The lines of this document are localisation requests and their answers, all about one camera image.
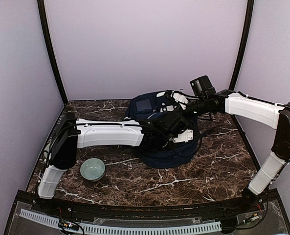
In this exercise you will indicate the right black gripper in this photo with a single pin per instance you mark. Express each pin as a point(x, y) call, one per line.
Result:
point(178, 104)

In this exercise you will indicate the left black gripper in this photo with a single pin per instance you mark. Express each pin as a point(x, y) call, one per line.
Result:
point(168, 147)

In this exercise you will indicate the navy blue student backpack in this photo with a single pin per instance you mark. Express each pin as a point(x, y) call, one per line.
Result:
point(148, 109)

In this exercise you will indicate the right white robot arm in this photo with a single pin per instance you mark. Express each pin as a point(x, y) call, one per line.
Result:
point(273, 115)

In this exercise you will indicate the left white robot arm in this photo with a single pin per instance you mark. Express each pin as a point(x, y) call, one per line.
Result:
point(73, 134)

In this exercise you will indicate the near celadon green bowl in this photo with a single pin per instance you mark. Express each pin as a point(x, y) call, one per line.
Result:
point(93, 169)

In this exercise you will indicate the small green circuit board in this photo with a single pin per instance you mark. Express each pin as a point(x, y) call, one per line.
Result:
point(67, 225)

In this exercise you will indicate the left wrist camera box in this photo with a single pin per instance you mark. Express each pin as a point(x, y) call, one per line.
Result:
point(173, 123)

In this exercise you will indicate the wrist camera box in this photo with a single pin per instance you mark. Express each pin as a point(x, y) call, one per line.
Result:
point(202, 86)
point(173, 123)

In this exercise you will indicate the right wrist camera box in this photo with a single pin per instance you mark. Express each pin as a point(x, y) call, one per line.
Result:
point(202, 86)

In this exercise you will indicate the right black frame post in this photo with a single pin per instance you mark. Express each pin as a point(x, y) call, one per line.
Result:
point(243, 43)

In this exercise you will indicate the black frame post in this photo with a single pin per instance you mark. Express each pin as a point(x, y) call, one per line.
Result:
point(243, 43)
point(50, 50)

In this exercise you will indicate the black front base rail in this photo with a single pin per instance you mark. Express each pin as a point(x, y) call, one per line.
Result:
point(226, 209)

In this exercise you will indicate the white slotted cable duct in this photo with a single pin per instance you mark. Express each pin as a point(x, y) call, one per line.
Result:
point(118, 229)

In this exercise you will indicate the left black frame post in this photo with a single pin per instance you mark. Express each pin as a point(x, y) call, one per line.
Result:
point(50, 50)

